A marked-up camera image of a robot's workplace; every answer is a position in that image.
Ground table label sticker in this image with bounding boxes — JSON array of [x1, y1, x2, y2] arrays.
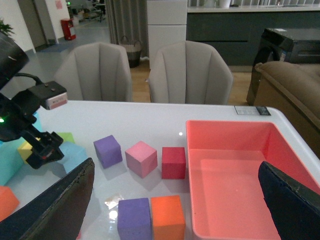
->
[[234, 106, 271, 116]]

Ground woven basket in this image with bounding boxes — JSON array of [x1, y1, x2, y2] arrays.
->
[[119, 35, 142, 68]]

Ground yellow foam block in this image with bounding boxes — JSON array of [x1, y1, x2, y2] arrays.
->
[[17, 141, 32, 164]]

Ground red cabinet box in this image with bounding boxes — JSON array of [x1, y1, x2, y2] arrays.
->
[[60, 18, 76, 41]]

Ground pink foam block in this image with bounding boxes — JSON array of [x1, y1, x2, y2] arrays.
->
[[125, 141, 158, 178]]

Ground purple foam block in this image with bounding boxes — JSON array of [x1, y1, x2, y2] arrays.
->
[[117, 198, 153, 240], [93, 135, 123, 169]]

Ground dark red foam block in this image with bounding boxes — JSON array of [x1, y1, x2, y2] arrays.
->
[[161, 146, 186, 180]]

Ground white potted plant right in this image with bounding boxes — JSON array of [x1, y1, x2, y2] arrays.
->
[[218, 0, 231, 9]]

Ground teal plastic bin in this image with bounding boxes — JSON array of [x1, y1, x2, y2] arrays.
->
[[0, 137, 26, 186]]

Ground grey right armchair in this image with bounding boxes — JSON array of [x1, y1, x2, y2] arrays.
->
[[148, 40, 234, 105]]

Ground orange foam block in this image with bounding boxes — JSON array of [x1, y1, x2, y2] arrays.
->
[[0, 186, 20, 221], [151, 195, 186, 240]]

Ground salmon plastic bin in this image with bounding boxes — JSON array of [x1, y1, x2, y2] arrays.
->
[[186, 120, 320, 240]]

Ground grey left armchair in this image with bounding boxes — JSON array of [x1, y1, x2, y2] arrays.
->
[[54, 42, 133, 102]]

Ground light blue foam block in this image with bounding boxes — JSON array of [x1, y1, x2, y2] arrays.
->
[[57, 141, 88, 173]]

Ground grey curtain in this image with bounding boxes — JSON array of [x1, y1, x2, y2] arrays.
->
[[105, 0, 149, 58]]

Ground white drawer cabinet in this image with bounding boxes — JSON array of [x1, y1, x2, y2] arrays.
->
[[147, 0, 188, 68]]

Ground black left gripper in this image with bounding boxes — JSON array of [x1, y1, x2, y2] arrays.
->
[[0, 87, 64, 169]]

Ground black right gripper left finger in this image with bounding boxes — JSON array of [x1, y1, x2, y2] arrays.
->
[[0, 158, 95, 240]]

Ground brown sofa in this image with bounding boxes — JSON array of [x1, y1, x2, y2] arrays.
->
[[253, 61, 320, 176]]

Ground grey armchair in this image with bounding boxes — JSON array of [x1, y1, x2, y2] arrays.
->
[[148, 40, 234, 105], [54, 42, 133, 102]]

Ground green foam block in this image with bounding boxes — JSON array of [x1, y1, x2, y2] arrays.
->
[[57, 132, 75, 144]]

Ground dark grey counter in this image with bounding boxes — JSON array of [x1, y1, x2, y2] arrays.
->
[[186, 5, 320, 66]]

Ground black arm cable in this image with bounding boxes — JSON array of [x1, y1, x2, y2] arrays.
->
[[16, 72, 43, 85]]

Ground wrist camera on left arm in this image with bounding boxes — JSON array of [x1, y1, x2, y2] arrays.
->
[[27, 81, 68, 110]]

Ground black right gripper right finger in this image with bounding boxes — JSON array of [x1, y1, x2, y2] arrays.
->
[[258, 161, 320, 240]]

